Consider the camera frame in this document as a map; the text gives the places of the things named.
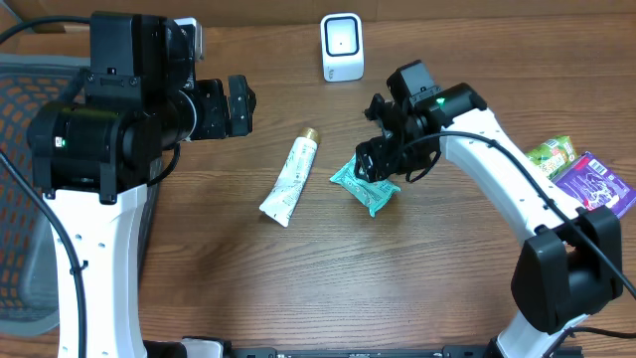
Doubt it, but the teal snack wrapper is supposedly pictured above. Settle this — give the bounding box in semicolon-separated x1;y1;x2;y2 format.
330;155;401;218

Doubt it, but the white tube gold cap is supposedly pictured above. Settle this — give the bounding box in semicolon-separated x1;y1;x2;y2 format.
259;127;320;228

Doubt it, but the green juice pouch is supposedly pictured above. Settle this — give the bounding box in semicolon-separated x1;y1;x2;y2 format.
526;135;578;179

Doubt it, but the purple pad package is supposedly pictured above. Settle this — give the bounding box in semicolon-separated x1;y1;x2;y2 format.
553;151;635;218

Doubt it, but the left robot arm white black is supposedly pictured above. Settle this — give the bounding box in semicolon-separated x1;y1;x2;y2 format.
27;12;256;357

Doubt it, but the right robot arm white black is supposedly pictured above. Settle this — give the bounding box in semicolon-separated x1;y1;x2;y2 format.
354;61;632;357

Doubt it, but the white barcode scanner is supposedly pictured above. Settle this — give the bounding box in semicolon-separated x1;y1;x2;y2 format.
320;13;365;83

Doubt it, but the black mesh basket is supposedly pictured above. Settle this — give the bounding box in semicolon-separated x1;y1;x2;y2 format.
0;53;160;338

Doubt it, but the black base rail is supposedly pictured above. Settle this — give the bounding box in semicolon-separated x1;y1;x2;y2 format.
225;345;487;358

